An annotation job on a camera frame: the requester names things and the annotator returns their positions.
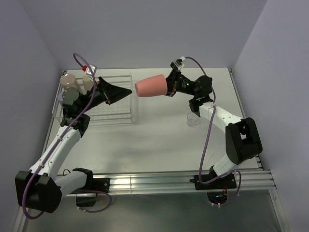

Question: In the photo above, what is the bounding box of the aluminium mounting rail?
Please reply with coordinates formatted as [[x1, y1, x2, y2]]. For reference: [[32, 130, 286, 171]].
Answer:
[[23, 140, 277, 198]]

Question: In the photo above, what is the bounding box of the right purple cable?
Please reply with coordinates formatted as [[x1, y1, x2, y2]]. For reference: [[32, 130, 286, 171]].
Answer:
[[184, 57, 242, 206]]

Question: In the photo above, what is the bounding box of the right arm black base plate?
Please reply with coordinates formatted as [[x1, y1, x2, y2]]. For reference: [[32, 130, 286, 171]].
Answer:
[[190, 174, 237, 190]]

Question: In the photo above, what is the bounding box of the red plastic cup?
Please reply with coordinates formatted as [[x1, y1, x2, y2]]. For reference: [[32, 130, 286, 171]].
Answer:
[[135, 74, 168, 97]]

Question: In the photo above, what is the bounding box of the beige plastic cup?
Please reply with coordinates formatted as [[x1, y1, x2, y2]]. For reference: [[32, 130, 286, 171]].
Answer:
[[82, 75, 94, 93]]

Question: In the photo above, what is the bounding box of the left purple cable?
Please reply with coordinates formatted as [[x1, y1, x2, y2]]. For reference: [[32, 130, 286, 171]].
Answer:
[[22, 53, 113, 219]]

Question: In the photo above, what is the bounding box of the purple plastic cup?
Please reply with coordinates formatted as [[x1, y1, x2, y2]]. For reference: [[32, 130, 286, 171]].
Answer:
[[57, 92, 64, 108]]

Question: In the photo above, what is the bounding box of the purple cable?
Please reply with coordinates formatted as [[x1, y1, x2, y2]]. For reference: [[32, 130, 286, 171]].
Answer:
[[184, 57, 242, 206], [22, 53, 113, 219]]

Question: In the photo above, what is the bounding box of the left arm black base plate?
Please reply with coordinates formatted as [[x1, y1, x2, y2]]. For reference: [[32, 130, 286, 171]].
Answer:
[[91, 178, 111, 193]]

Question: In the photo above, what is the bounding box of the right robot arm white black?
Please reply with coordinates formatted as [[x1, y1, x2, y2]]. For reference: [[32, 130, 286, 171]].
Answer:
[[166, 70, 263, 189]]

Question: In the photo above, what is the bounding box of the clear glass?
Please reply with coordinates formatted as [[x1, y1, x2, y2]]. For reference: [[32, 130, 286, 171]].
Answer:
[[186, 112, 200, 127]]

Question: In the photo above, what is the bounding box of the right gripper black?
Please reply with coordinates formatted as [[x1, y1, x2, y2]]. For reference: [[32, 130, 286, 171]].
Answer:
[[151, 70, 198, 97]]

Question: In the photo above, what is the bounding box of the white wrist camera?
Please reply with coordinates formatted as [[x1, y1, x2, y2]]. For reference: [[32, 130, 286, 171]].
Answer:
[[170, 57, 186, 72], [82, 64, 97, 80]]

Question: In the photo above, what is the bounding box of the pink ceramic mug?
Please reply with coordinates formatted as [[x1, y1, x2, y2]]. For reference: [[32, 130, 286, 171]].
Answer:
[[59, 74, 82, 92]]

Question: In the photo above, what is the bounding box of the clear acrylic dish rack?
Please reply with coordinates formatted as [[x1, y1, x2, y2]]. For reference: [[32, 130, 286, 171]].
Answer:
[[52, 72, 140, 124]]

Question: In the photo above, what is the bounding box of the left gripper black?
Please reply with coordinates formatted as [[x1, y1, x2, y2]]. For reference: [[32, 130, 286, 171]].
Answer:
[[79, 77, 132, 114]]

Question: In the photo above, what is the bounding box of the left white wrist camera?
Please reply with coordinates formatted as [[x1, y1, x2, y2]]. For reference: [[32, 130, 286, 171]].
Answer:
[[82, 64, 97, 80]]

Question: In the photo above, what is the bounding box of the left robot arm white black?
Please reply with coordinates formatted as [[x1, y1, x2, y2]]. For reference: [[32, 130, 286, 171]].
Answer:
[[15, 77, 132, 219]]

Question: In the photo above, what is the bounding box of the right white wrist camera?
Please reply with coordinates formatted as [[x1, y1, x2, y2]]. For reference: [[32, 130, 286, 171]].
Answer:
[[170, 57, 186, 72]]

